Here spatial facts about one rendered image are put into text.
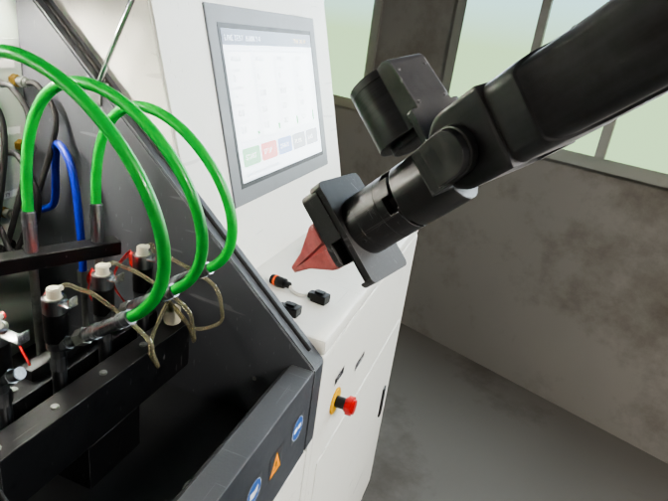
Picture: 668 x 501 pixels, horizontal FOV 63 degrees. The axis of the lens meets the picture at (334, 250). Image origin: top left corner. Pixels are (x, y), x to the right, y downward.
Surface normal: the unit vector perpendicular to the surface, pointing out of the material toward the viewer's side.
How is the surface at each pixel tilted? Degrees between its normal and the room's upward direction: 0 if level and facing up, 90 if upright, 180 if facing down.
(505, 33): 90
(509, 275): 90
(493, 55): 90
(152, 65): 90
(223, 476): 0
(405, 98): 103
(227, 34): 76
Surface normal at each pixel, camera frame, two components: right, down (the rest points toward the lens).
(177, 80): 0.93, 0.01
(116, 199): -0.35, 0.31
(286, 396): 0.12, -0.92
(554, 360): -0.68, 0.20
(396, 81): -0.81, 0.35
